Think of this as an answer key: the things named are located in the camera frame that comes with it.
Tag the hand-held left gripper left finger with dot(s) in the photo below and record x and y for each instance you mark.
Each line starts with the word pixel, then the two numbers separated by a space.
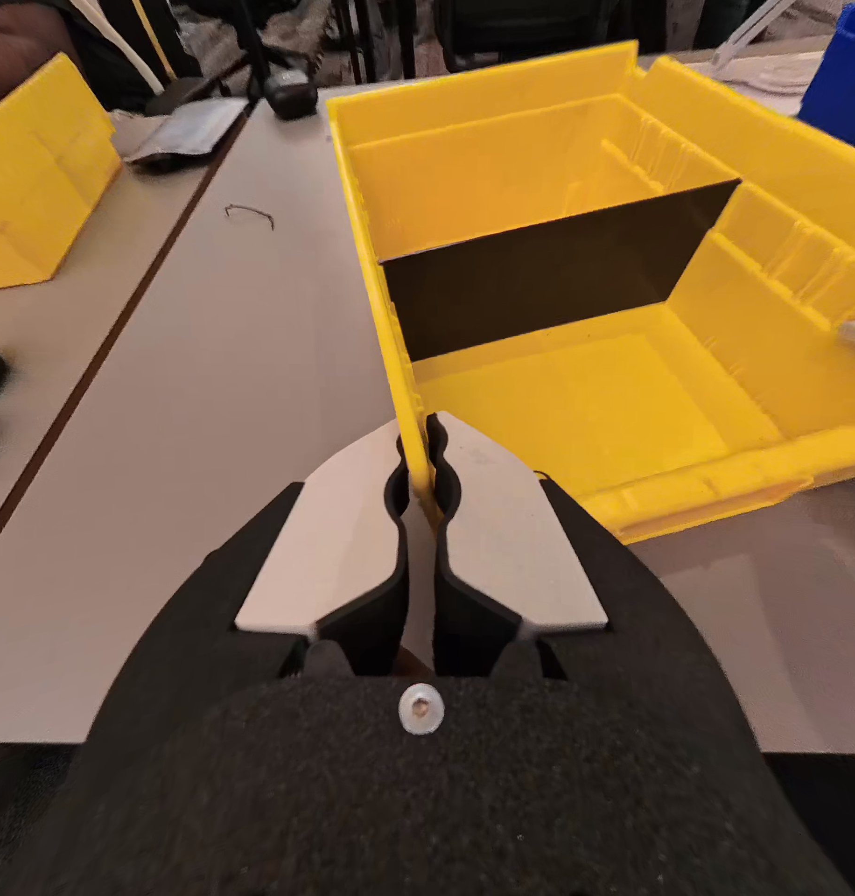
pixel 316 560

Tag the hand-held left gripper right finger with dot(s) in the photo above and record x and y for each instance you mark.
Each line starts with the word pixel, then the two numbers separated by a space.
pixel 533 560

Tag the yellow plastic bin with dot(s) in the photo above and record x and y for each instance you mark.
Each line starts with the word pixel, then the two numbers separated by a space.
pixel 36 182
pixel 610 406

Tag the blue plastic bin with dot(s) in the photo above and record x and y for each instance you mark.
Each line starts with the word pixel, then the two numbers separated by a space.
pixel 845 77

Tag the black bin divider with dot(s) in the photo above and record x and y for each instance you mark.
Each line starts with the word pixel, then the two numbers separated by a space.
pixel 540 273

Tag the white panel stand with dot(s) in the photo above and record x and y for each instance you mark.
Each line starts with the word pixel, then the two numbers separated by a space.
pixel 764 35

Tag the black computer mouse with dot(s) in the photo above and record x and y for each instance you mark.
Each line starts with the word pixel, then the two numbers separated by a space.
pixel 290 98

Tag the black office chair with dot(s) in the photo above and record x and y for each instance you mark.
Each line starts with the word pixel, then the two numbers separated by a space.
pixel 267 35

